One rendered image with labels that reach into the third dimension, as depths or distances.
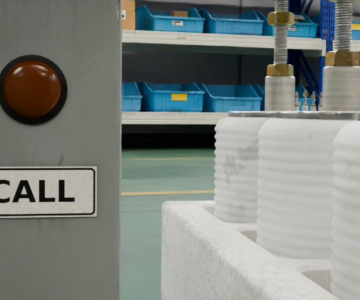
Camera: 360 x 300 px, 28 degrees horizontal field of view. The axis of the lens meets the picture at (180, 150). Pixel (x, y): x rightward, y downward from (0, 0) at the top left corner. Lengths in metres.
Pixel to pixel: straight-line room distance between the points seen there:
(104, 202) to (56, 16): 0.08
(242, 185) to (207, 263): 0.10
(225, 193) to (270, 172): 0.11
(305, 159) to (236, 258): 0.06
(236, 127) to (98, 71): 0.23
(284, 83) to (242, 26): 4.52
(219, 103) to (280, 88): 4.44
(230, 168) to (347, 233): 0.22
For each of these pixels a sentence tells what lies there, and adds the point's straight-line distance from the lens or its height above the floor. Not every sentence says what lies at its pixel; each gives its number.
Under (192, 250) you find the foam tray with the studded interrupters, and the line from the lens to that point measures 0.46.
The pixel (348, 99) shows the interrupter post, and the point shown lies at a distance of 0.42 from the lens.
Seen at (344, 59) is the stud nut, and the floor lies 0.28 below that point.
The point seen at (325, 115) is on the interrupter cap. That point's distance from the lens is 0.39.
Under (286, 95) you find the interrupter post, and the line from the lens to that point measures 0.53.
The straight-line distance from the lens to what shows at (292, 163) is 0.39.
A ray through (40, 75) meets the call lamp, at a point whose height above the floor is 0.27.
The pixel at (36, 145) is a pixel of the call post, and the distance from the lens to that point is 0.29.
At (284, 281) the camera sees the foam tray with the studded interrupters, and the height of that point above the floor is 0.18.
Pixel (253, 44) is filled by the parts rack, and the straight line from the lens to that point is 5.05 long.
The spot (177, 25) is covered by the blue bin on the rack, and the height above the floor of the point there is 0.84.
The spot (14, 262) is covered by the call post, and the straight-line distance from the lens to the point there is 0.29.
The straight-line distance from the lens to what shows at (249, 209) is 0.50.
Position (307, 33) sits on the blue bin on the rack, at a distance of 5.28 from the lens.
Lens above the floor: 0.25
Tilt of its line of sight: 3 degrees down
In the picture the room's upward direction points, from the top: 1 degrees clockwise
